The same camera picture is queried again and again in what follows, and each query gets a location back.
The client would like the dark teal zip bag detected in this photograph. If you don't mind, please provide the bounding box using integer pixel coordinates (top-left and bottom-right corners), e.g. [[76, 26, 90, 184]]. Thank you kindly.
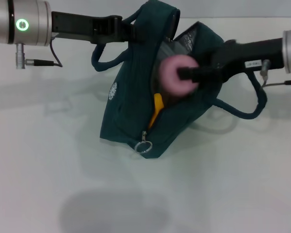
[[91, 0, 267, 160]]

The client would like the clear box with blue lid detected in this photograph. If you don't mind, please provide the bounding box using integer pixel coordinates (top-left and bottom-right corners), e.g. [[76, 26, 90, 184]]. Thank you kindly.
[[158, 41, 185, 61]]

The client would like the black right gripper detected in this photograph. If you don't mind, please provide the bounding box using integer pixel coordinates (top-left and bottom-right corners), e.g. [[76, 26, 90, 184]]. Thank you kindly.
[[176, 37, 286, 85]]

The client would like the metal zipper pull ring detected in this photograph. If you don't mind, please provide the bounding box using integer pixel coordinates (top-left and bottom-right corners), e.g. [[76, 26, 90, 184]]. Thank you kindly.
[[134, 131, 153, 154]]

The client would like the left arm cable with plug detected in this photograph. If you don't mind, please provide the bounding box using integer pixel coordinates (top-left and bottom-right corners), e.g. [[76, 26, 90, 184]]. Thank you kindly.
[[16, 40, 63, 70]]

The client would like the yellow toy banana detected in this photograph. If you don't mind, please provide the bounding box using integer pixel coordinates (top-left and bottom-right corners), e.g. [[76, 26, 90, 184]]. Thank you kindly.
[[147, 93, 165, 131]]

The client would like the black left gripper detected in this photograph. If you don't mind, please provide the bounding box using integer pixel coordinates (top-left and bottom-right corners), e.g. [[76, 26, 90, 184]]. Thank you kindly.
[[50, 11, 149, 46]]

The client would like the pink toy peach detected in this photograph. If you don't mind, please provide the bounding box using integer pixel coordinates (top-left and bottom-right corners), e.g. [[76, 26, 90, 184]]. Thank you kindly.
[[159, 55, 201, 97]]

